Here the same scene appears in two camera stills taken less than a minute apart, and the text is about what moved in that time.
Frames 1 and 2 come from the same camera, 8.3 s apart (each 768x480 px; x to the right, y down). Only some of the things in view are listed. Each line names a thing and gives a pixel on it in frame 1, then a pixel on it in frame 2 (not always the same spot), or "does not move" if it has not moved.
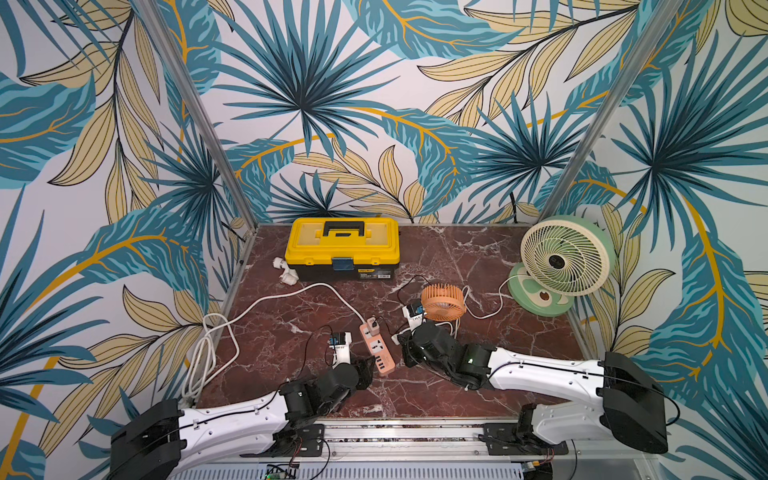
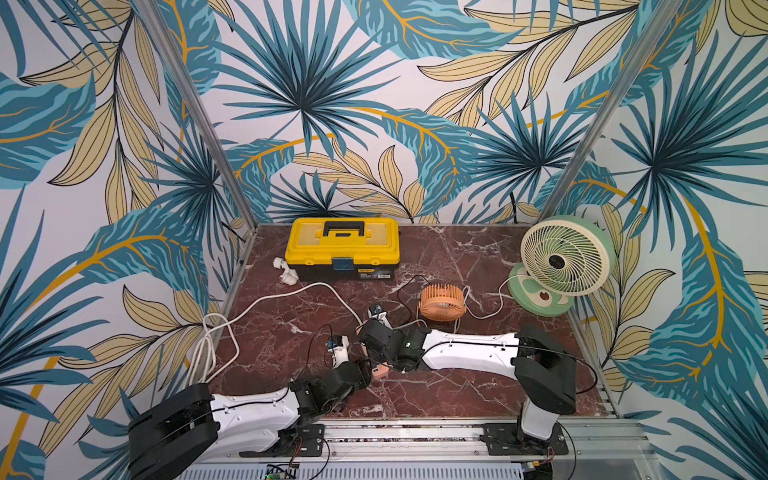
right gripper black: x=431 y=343 to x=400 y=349
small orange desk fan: x=443 y=301 does not move
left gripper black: x=365 y=375 does not move
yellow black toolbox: x=337 y=249 does not move
